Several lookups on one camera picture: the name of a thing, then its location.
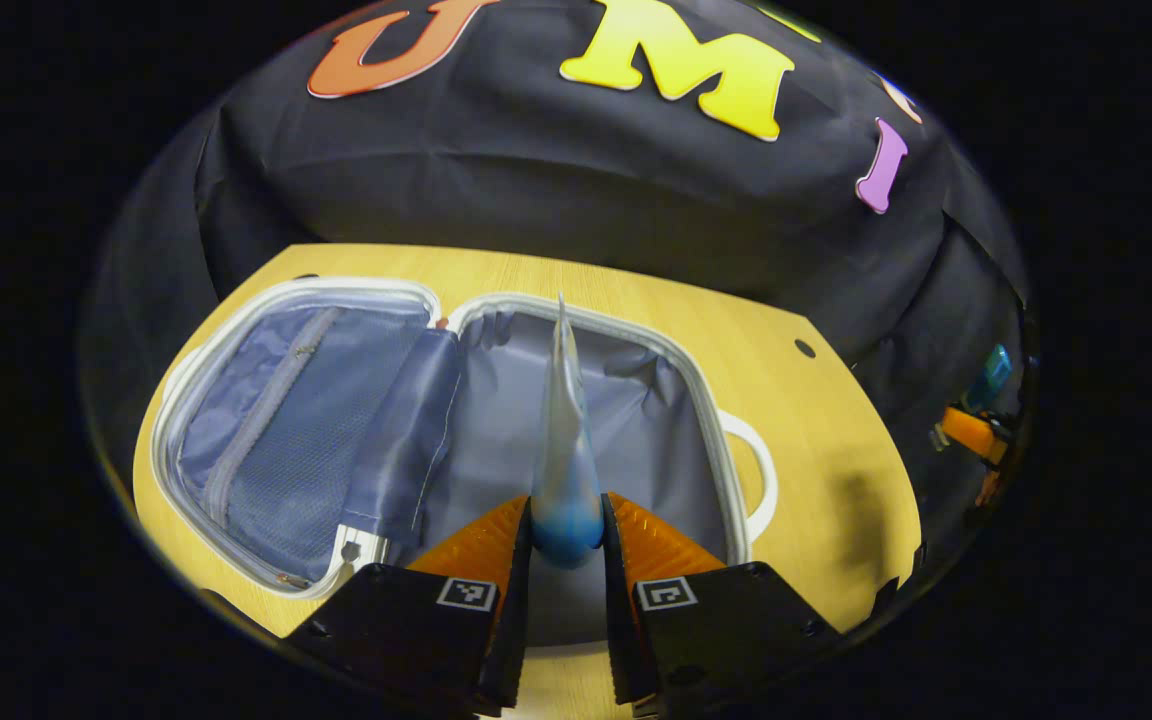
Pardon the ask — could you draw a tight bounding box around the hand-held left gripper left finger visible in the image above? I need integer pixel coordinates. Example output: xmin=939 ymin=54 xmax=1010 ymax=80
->
xmin=284 ymin=495 xmax=535 ymax=717

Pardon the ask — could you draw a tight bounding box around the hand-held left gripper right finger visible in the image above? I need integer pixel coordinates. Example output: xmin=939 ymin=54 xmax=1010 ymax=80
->
xmin=600 ymin=491 xmax=844 ymax=717

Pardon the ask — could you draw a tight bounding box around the slim teal bottle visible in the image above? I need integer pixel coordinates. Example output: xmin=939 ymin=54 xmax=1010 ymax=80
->
xmin=964 ymin=344 xmax=1014 ymax=413

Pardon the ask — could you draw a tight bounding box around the blue-capped squeeze tube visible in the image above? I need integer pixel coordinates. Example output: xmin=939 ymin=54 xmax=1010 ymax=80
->
xmin=531 ymin=292 xmax=605 ymax=571

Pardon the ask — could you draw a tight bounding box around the white suitcase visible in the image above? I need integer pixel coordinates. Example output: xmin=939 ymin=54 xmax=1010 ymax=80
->
xmin=151 ymin=277 xmax=779 ymax=606

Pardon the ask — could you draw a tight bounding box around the black backdrop cloth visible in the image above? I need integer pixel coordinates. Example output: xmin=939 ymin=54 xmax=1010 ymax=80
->
xmin=86 ymin=0 xmax=1032 ymax=481

